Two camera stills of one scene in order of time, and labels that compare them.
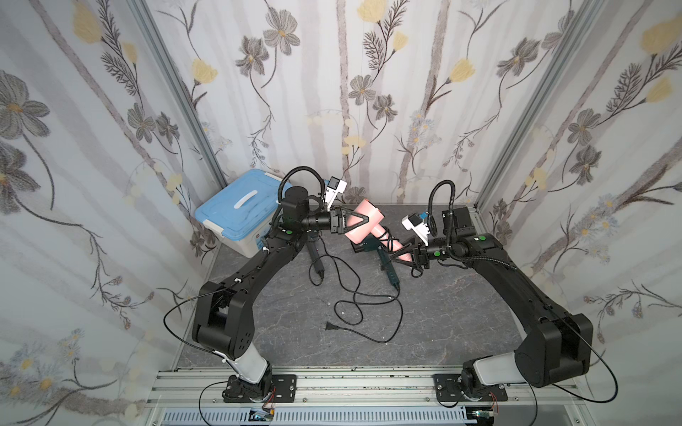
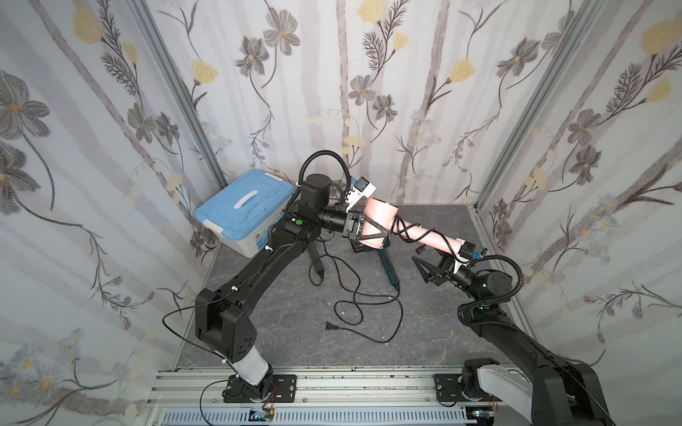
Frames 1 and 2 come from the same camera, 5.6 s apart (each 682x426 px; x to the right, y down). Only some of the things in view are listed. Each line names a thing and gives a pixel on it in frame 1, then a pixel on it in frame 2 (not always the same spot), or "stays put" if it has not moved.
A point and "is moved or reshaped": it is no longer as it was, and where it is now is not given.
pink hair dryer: (362, 220) is moved or reshaped
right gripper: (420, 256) to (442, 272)
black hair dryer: (313, 242) stays put
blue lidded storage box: (242, 214) stays put
